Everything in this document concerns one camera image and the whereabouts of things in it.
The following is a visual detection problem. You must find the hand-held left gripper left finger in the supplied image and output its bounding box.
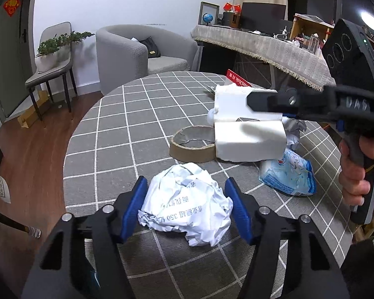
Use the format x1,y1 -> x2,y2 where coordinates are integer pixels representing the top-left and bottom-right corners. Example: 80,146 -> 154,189
20,176 -> 148,299

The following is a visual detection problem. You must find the cardboard box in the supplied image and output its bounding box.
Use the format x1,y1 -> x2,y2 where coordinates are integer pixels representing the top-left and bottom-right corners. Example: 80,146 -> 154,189
18,90 -> 50,128

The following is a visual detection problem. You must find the desk with patterned cloth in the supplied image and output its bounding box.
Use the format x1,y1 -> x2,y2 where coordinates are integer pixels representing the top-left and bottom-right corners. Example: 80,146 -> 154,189
191,25 -> 336,91

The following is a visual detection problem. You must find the white printed paper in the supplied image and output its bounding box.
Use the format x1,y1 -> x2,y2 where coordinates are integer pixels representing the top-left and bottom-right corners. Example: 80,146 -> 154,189
138,162 -> 234,247

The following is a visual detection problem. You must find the bonsai in white pot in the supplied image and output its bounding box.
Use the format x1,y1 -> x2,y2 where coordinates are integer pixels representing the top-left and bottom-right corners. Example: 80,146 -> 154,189
36,31 -> 95,73

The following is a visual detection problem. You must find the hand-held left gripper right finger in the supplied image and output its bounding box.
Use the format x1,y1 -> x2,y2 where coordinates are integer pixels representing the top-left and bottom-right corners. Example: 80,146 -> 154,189
224,177 -> 351,299

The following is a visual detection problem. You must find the red card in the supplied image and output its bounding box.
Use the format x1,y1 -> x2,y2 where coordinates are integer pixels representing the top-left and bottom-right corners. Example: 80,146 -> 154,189
225,69 -> 253,88

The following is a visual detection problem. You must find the black monitor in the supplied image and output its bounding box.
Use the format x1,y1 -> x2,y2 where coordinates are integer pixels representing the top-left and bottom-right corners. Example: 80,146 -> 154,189
241,2 -> 286,32

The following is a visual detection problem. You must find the brown speaker box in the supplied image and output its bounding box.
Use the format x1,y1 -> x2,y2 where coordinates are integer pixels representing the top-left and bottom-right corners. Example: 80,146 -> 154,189
222,12 -> 240,26

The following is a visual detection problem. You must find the picture frame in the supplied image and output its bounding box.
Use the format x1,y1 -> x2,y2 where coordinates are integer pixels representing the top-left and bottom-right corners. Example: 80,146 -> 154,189
198,1 -> 220,27

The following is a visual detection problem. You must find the red diamond door decoration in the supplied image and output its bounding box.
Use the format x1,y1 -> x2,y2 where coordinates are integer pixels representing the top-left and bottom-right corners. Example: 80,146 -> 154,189
3,0 -> 20,17

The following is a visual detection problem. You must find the person's right hand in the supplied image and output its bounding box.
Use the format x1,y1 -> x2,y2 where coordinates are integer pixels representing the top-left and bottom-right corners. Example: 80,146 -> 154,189
338,136 -> 374,207

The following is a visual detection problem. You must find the wooden desk shelf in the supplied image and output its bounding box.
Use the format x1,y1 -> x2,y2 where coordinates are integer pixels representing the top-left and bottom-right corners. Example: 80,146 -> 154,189
288,13 -> 335,42

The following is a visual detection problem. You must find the round ceiling lamp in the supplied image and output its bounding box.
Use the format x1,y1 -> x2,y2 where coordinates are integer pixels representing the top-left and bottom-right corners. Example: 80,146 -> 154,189
361,12 -> 374,32

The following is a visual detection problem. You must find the black bag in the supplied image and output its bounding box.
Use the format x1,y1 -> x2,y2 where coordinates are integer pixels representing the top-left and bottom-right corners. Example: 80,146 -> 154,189
139,36 -> 161,58

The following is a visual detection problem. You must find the grey door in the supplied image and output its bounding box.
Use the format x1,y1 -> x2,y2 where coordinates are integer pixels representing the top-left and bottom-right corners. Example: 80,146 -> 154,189
0,0 -> 35,123

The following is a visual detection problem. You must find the white foam block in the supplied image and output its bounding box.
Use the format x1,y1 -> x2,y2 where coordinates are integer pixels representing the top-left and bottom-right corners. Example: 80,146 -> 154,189
213,84 -> 283,122
214,120 -> 288,162

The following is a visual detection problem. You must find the grey armchair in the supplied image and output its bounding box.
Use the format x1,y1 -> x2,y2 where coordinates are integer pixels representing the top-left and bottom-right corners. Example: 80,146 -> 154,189
95,24 -> 198,95

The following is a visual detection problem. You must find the blue and white plastic bag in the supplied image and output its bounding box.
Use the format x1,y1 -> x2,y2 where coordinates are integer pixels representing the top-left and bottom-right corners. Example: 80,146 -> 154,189
258,148 -> 317,197

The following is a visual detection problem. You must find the cardboard tape ring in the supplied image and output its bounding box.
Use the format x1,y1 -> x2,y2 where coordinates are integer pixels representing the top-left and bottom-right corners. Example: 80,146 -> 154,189
169,125 -> 217,162

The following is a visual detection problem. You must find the dark wooden rod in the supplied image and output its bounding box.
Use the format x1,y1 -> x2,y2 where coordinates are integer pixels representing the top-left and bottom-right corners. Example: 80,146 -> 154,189
0,215 -> 42,239

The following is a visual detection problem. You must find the grey dining chair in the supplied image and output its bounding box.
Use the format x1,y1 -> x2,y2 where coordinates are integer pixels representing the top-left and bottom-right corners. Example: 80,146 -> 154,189
25,22 -> 78,122

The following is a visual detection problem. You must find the crumpled silver foil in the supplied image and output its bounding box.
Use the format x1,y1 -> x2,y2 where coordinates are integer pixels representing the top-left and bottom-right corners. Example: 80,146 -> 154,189
282,117 -> 306,151

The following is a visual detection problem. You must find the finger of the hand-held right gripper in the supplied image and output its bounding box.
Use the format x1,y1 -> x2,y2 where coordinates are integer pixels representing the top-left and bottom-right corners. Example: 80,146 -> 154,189
246,88 -> 300,119

